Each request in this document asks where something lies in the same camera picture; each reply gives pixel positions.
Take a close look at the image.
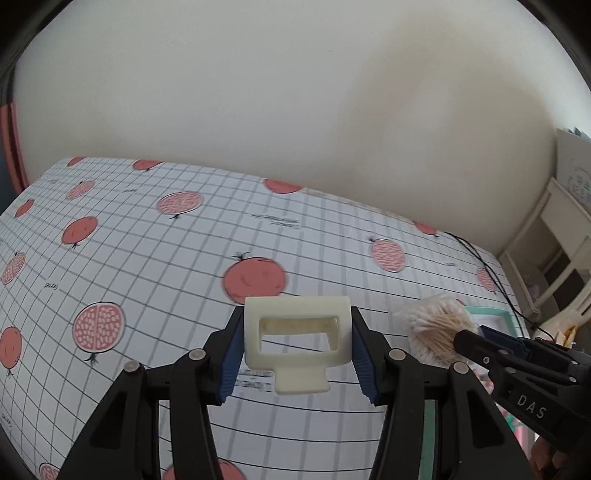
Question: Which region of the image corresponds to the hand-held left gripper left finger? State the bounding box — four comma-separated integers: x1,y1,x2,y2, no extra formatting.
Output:
58,305,245,480

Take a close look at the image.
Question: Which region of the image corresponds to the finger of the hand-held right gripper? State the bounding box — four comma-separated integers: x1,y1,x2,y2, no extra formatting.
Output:
478,325,591,370
452,330,522,384

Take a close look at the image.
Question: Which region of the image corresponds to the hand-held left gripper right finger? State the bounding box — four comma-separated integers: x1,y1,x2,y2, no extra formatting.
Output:
351,305,532,480

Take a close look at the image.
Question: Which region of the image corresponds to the teal shallow box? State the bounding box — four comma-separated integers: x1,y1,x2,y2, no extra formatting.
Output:
418,305,532,480

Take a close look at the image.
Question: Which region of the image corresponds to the bag of cotton swabs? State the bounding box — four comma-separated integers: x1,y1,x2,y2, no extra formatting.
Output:
392,293,481,370

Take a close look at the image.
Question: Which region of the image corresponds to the cream plastic clip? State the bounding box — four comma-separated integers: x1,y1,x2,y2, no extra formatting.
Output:
243,295,354,397

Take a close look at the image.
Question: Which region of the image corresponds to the person's right hand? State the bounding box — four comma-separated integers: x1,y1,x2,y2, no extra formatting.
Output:
529,436,571,480

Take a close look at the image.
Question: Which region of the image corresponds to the assorted stationery pile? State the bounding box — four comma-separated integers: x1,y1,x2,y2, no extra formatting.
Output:
556,325,580,352

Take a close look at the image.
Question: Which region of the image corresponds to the white wooden shelf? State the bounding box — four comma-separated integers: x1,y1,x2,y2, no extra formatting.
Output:
499,178,591,319

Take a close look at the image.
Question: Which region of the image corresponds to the pomegranate print grid bedsheet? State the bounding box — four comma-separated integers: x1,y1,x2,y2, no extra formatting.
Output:
0,157,532,480

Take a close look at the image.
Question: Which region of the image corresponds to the grey booklet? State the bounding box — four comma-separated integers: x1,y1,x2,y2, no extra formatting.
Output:
554,128,591,208

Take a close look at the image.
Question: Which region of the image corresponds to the black cable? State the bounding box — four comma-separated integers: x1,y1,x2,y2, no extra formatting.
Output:
445,232,555,342

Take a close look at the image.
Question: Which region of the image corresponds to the pink bed frame edge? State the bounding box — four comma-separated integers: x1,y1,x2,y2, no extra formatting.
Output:
0,104,26,195

